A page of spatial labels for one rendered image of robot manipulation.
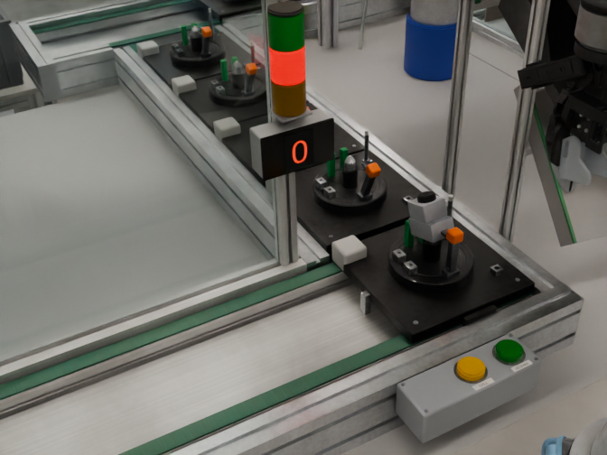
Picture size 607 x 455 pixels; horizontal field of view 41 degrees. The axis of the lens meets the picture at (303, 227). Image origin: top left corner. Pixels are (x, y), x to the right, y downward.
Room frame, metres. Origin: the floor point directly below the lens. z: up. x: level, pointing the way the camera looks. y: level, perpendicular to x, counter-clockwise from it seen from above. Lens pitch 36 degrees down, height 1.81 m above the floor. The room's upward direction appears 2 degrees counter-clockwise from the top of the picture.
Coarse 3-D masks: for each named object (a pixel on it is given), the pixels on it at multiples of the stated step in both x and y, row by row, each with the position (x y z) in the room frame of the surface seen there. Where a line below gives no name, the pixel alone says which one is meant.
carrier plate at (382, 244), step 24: (360, 240) 1.12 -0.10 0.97; (384, 240) 1.11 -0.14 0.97; (480, 240) 1.11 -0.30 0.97; (336, 264) 1.07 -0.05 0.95; (360, 264) 1.05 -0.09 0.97; (384, 264) 1.05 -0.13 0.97; (480, 264) 1.04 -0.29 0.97; (504, 264) 1.04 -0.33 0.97; (360, 288) 1.01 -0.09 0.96; (384, 288) 0.99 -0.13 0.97; (480, 288) 0.98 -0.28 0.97; (504, 288) 0.98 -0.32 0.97; (528, 288) 0.98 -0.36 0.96; (384, 312) 0.94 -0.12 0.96; (408, 312) 0.93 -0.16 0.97; (432, 312) 0.93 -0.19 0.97; (456, 312) 0.92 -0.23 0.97; (408, 336) 0.89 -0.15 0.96
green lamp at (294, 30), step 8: (272, 16) 1.04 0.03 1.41; (296, 16) 1.04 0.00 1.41; (272, 24) 1.04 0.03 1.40; (280, 24) 1.03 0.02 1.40; (288, 24) 1.03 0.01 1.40; (296, 24) 1.04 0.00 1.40; (272, 32) 1.04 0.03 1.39; (280, 32) 1.03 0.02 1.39; (288, 32) 1.03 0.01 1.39; (296, 32) 1.03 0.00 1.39; (272, 40) 1.04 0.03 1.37; (280, 40) 1.03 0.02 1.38; (288, 40) 1.03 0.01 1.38; (296, 40) 1.03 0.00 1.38; (272, 48) 1.04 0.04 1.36; (280, 48) 1.03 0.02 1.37; (288, 48) 1.03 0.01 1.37; (296, 48) 1.03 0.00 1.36
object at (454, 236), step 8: (448, 232) 0.99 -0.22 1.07; (456, 232) 0.99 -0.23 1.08; (448, 240) 0.99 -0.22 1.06; (456, 240) 0.98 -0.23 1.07; (448, 248) 0.99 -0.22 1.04; (456, 248) 0.99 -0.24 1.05; (448, 256) 0.99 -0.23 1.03; (456, 256) 0.99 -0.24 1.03; (448, 264) 0.99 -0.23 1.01; (456, 264) 0.99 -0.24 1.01
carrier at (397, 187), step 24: (312, 168) 1.36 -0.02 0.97; (336, 168) 1.32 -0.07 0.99; (360, 168) 1.32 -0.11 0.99; (384, 168) 1.35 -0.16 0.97; (312, 192) 1.27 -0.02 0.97; (336, 192) 1.24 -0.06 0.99; (384, 192) 1.23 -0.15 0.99; (408, 192) 1.26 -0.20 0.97; (312, 216) 1.19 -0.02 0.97; (336, 216) 1.19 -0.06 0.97; (360, 216) 1.19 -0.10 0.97; (384, 216) 1.19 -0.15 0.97; (408, 216) 1.18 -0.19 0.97; (336, 240) 1.12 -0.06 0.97
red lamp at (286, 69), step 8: (304, 48) 1.05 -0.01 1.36; (272, 56) 1.04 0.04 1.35; (280, 56) 1.03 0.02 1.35; (288, 56) 1.03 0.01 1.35; (296, 56) 1.03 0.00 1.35; (304, 56) 1.05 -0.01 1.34; (272, 64) 1.04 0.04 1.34; (280, 64) 1.03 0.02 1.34; (288, 64) 1.03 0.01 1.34; (296, 64) 1.03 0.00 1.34; (304, 64) 1.05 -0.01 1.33; (272, 72) 1.04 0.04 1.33; (280, 72) 1.03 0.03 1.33; (288, 72) 1.03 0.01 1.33; (296, 72) 1.03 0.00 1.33; (304, 72) 1.05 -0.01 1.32; (272, 80) 1.04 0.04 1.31; (280, 80) 1.03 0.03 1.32; (288, 80) 1.03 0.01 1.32; (296, 80) 1.03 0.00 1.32
